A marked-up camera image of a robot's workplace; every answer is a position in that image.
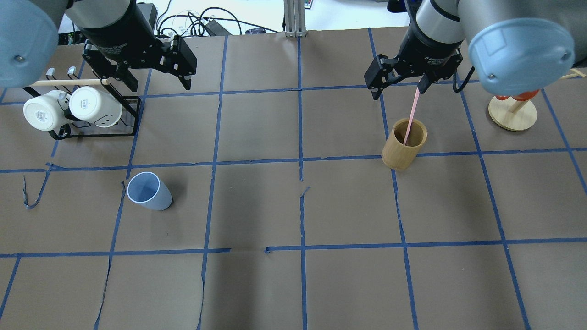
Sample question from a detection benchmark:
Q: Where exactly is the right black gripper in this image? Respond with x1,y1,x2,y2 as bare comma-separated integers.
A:
364,22,463,100

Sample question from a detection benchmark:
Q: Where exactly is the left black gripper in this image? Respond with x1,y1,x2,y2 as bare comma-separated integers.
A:
80,5,197,92

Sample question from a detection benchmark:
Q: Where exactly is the pink chopstick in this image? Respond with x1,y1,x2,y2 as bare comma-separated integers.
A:
403,87,420,145

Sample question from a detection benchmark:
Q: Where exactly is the blue plastic cup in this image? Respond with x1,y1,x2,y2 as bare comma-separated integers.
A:
126,171,172,211

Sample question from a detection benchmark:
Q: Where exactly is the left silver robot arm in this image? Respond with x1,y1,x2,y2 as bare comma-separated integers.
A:
0,0,197,92

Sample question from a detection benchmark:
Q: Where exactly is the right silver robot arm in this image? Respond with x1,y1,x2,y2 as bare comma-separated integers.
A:
364,0,587,100

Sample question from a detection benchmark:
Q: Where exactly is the white mug far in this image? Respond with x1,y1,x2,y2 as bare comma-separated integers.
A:
69,86,123,128

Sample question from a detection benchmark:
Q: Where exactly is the white mug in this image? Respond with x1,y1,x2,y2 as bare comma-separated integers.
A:
23,90,73,132
69,86,123,128

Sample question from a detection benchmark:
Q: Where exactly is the bamboo chopstick holder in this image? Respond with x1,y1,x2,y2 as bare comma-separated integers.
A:
381,118,427,171

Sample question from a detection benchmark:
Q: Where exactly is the small black power brick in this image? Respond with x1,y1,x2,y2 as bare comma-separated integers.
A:
204,19,232,36

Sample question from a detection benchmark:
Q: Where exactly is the white mug near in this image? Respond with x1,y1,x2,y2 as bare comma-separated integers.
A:
23,90,73,132

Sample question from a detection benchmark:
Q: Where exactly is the red mug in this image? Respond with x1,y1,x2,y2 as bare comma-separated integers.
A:
495,89,540,102

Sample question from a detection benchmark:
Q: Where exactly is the black wire mug rack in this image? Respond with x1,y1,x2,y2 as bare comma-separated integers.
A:
23,66,141,141

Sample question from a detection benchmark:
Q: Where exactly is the aluminium frame post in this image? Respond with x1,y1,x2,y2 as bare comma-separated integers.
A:
283,0,307,38

